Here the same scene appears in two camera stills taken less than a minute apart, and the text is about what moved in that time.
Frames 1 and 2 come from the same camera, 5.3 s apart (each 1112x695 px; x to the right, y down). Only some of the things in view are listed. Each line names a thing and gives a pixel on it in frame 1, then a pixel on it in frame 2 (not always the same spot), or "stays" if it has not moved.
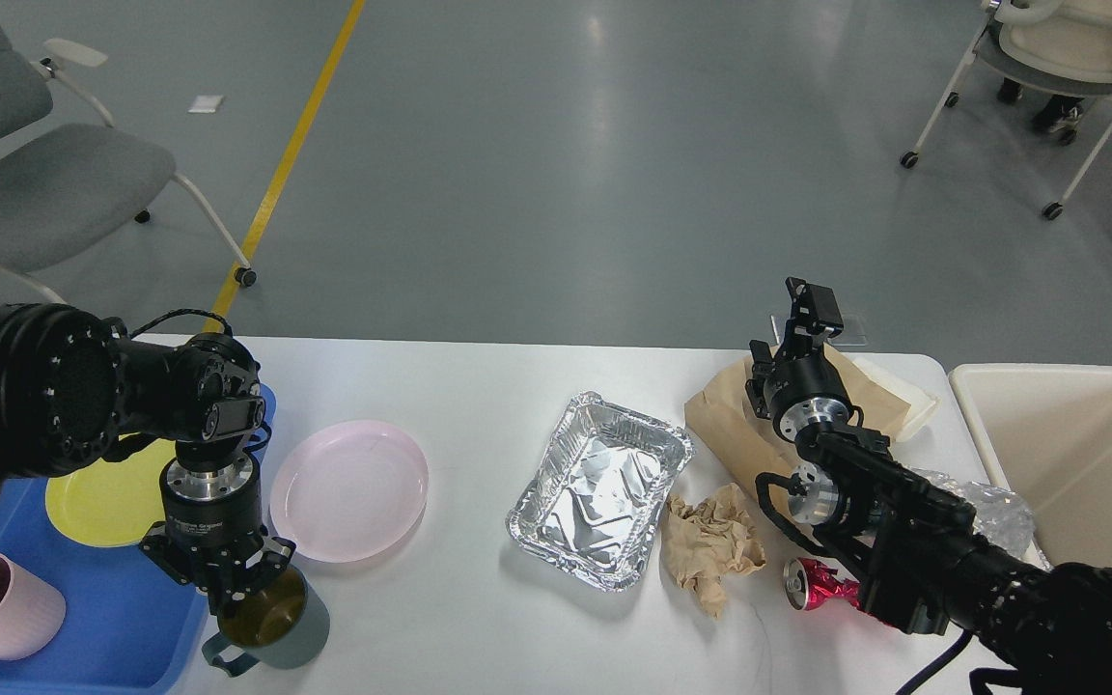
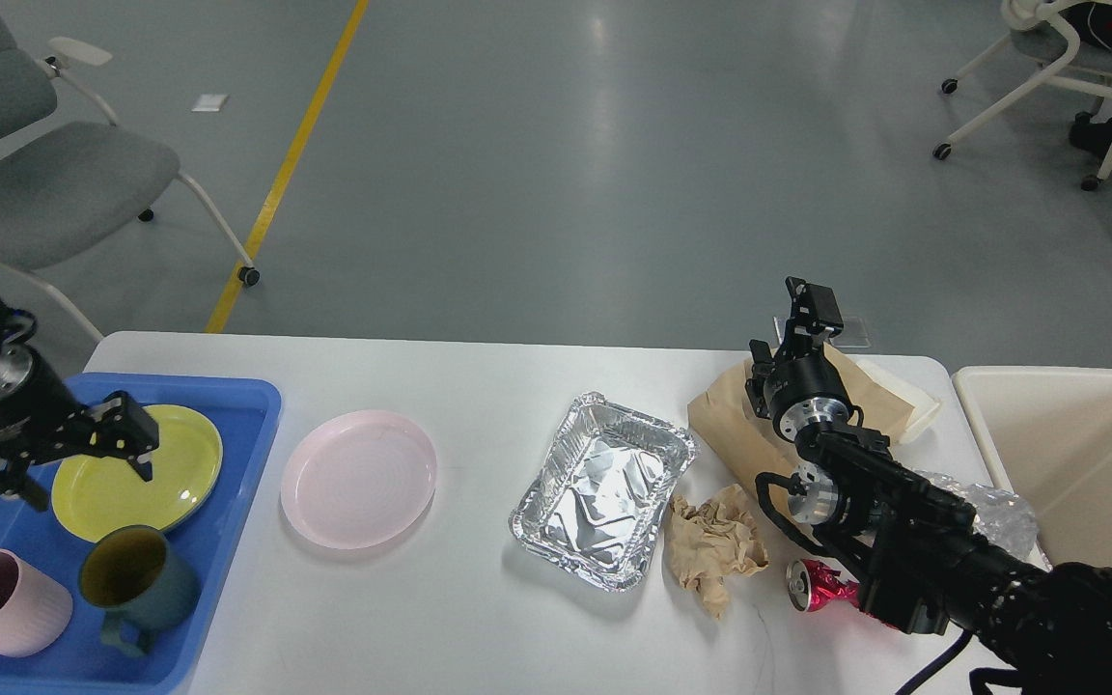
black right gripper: x=806 y=394 stays
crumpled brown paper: x=708 y=536 stays
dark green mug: x=282 y=625 to x=130 y=572
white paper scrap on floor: x=206 y=103 stays
